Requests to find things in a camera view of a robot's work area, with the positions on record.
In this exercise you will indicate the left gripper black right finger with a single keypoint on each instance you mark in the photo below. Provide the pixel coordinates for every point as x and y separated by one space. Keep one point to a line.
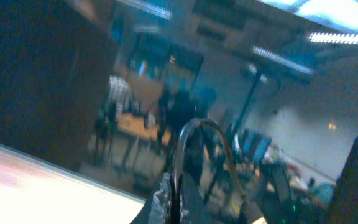
193 210

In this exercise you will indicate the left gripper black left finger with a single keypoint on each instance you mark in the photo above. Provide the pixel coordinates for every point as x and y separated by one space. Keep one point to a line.
156 207

